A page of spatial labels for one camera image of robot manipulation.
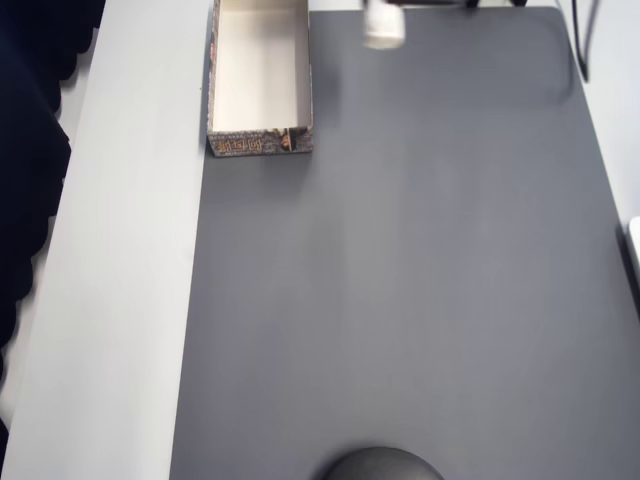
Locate white eraser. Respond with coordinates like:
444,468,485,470
360,0,407,52

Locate black round-base desk stand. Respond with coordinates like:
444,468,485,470
319,446,446,480

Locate thick black camera cable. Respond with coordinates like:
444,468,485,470
568,0,604,85

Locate grey table mat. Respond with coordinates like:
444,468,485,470
167,5,640,480

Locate patterned open cardboard box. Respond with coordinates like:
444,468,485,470
206,0,316,159

